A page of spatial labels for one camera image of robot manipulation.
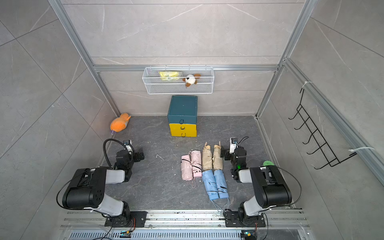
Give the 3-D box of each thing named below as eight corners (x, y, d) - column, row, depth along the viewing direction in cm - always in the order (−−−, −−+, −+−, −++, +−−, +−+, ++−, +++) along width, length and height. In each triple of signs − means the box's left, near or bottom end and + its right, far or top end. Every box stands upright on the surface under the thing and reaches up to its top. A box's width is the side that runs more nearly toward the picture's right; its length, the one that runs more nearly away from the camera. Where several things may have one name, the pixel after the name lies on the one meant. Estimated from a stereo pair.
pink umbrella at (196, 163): (188, 177, 89) (188, 174, 86) (189, 153, 100) (189, 150, 97) (202, 177, 89) (202, 174, 86) (201, 153, 100) (201, 150, 97)
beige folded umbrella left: (202, 171, 92) (202, 168, 88) (201, 146, 104) (201, 142, 100) (212, 171, 92) (213, 167, 88) (210, 146, 104) (211, 142, 100)
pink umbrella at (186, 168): (181, 180, 88) (181, 178, 85) (181, 157, 97) (181, 154, 95) (192, 180, 88) (192, 177, 85) (191, 157, 98) (191, 154, 95)
